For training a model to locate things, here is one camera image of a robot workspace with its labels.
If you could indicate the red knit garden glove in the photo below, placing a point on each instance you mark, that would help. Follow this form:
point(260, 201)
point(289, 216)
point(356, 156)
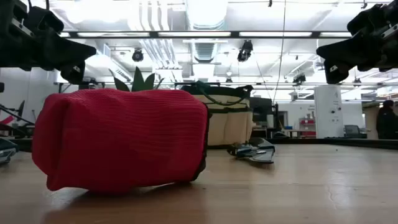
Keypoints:
point(124, 140)

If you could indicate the beige gardening bag green trim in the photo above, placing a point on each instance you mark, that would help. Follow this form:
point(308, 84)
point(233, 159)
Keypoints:
point(230, 127)

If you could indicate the black ceiling camera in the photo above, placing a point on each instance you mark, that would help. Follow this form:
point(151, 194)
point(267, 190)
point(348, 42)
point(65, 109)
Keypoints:
point(245, 51)

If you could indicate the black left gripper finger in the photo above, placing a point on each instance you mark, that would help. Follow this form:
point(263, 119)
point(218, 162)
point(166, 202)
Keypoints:
point(74, 74)
point(68, 53)

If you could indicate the white tall cabinet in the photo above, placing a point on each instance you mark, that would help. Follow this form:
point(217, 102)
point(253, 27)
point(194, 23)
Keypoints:
point(328, 112)

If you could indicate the person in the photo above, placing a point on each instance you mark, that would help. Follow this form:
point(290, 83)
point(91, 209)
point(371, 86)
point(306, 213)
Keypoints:
point(387, 119)

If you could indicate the red storage shelf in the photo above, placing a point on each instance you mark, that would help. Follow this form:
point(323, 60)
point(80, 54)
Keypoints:
point(308, 123)

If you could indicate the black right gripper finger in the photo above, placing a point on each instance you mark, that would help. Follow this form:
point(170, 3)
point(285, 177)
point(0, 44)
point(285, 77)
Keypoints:
point(334, 73)
point(345, 51)

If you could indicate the red background item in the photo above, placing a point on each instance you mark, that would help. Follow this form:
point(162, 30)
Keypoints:
point(7, 120)

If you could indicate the grey office chair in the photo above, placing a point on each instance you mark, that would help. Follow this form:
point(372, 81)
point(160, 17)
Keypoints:
point(352, 130)

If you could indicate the thin black overhead rail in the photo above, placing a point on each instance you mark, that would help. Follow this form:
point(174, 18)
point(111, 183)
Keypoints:
point(280, 84)

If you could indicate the black background equipment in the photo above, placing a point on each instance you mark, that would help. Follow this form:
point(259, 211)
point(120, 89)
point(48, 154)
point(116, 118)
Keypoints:
point(18, 118)

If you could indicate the green snake plant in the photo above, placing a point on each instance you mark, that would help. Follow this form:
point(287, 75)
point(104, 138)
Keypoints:
point(138, 82)

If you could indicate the teal striped object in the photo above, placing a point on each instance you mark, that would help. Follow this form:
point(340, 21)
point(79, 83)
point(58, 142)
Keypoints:
point(7, 151)

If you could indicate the black ceiling spotlight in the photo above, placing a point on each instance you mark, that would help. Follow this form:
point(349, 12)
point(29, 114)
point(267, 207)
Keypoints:
point(298, 78)
point(137, 55)

